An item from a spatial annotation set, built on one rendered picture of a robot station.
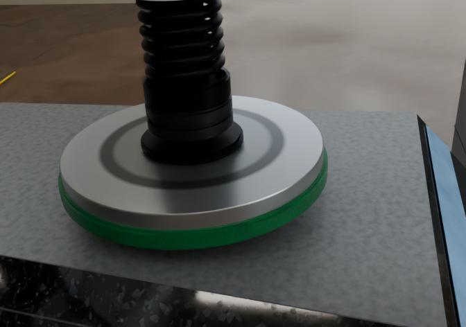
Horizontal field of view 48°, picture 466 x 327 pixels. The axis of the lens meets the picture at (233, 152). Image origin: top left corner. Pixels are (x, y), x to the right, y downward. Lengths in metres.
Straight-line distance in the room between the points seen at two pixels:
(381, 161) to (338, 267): 0.16
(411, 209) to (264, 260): 0.14
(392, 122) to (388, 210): 0.18
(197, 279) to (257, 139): 0.13
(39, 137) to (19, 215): 0.16
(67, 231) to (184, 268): 0.11
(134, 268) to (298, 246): 0.12
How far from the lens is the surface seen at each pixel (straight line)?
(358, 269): 0.39
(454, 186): 0.56
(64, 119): 0.67
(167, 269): 0.39
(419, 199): 0.47
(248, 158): 0.40
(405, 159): 0.53
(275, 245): 0.40
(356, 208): 0.45
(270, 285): 0.37
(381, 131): 0.58
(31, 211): 0.49
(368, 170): 0.51
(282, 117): 0.47
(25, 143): 0.63
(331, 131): 0.58
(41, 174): 0.55
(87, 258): 0.42
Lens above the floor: 1.07
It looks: 27 degrees down
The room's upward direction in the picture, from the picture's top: 3 degrees counter-clockwise
